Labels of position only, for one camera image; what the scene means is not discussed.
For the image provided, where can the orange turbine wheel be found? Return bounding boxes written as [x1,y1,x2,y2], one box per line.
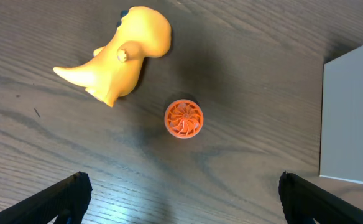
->
[164,99,204,139]

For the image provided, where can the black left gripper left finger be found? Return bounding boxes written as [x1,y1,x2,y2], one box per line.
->
[0,172,93,224]

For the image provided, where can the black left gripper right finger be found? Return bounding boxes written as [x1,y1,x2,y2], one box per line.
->
[278,172,363,224]

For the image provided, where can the white cardboard box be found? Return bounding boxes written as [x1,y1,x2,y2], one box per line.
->
[319,45,363,184]

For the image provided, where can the orange toy dinosaur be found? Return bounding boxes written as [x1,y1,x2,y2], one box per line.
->
[53,6,172,107]

